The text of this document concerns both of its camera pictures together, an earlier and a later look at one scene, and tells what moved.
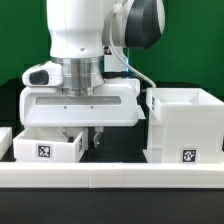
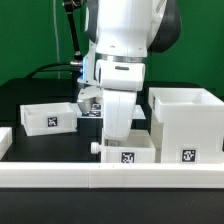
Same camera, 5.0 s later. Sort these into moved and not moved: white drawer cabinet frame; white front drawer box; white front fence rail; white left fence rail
Moved: white front drawer box
Not moved: white front fence rail; white drawer cabinet frame; white left fence rail
